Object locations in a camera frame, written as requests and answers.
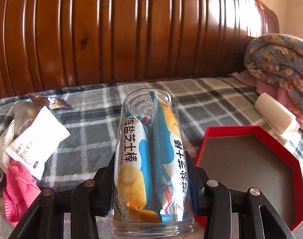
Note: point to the colourful foil snack packet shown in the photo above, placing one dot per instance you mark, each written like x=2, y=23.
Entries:
x=27, y=114

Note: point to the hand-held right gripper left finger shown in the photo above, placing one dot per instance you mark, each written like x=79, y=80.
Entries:
x=104, y=181

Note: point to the white roll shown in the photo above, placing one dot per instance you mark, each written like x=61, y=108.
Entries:
x=273, y=112

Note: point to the grey plaid blanket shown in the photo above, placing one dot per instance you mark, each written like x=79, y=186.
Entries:
x=91, y=129

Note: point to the red octagonal box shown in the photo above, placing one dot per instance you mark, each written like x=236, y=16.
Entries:
x=241, y=159

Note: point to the pink floral pillow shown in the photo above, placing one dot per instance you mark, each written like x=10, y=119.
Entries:
x=287, y=99

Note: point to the brown wooden headboard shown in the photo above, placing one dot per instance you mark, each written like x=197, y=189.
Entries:
x=91, y=29

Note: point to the pink cloth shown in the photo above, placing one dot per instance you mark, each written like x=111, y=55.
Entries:
x=19, y=186

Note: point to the blue yellow snack stick packet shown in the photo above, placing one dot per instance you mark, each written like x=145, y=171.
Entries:
x=171, y=134
x=132, y=154

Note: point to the translucent white pastry packet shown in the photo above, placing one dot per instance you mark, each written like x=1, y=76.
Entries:
x=37, y=144

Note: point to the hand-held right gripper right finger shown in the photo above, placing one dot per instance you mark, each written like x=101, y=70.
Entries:
x=216, y=199

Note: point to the floral folded quilt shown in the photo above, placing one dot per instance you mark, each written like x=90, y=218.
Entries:
x=278, y=62

